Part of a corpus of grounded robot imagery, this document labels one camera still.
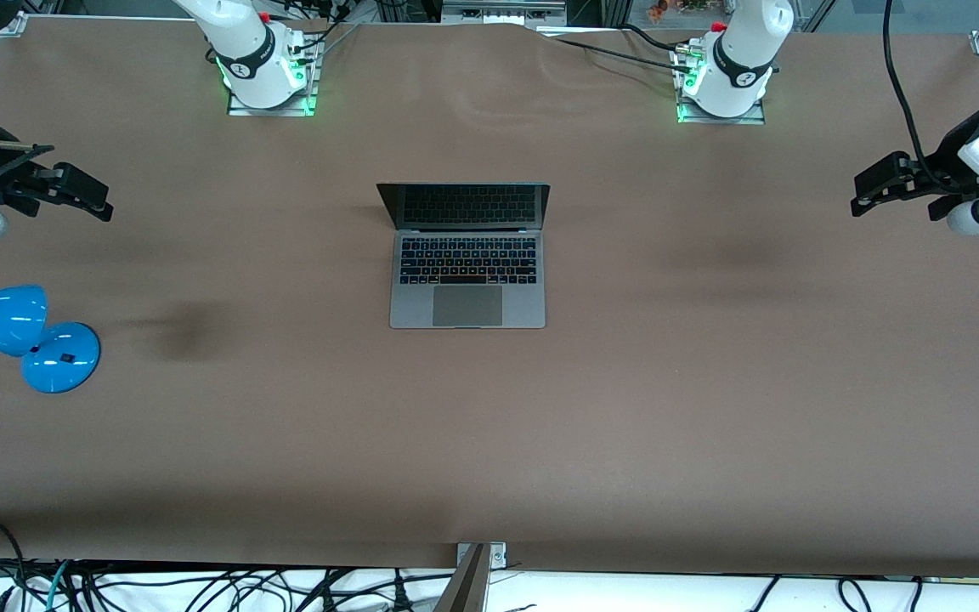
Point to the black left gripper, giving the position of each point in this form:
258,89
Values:
945,164

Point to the grey laptop with black keyboard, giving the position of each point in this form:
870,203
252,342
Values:
468,306

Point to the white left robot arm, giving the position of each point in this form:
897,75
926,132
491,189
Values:
740,59

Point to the blue desk lamp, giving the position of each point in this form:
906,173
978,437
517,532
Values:
56,361

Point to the orange background clutter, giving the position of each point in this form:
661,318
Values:
668,8

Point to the brown table cover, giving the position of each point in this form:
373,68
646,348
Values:
489,442

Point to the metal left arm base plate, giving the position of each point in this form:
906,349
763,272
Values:
719,120

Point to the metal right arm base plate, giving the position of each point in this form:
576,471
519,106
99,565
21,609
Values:
273,110

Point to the metal equipment rail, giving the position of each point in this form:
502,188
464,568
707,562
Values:
502,12

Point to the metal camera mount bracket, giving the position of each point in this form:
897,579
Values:
498,557

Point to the grey camera pole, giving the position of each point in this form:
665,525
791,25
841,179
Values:
464,591

